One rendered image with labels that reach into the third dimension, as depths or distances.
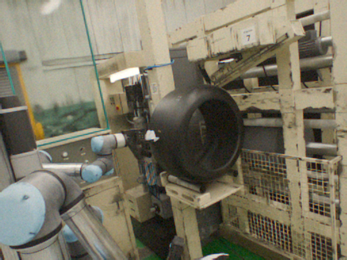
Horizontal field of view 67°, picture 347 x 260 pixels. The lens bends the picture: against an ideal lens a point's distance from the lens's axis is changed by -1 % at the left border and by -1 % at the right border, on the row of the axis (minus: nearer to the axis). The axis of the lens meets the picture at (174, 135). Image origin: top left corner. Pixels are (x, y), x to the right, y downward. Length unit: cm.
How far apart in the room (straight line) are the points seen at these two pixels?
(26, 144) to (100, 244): 42
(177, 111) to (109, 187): 91
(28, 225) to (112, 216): 152
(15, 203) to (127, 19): 1089
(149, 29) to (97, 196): 121
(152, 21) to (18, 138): 116
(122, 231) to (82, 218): 143
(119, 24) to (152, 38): 943
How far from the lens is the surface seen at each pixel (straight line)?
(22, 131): 100
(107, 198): 206
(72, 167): 126
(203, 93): 149
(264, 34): 153
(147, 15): 182
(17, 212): 64
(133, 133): 137
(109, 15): 1122
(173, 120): 140
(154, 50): 178
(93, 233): 80
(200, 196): 156
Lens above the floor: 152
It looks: 11 degrees down
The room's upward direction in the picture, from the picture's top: 10 degrees counter-clockwise
